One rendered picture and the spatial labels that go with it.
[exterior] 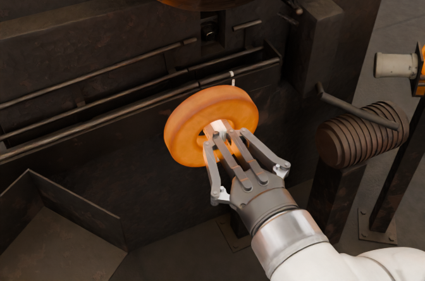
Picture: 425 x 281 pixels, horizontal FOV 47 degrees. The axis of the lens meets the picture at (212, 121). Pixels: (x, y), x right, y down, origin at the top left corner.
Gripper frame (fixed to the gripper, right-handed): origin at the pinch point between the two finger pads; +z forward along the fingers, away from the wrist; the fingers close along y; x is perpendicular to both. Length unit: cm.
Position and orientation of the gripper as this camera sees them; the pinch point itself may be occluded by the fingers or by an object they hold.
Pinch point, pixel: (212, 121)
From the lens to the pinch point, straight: 77.0
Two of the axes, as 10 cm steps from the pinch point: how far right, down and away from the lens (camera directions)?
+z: -4.3, -6.9, 5.9
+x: 0.2, -6.6, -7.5
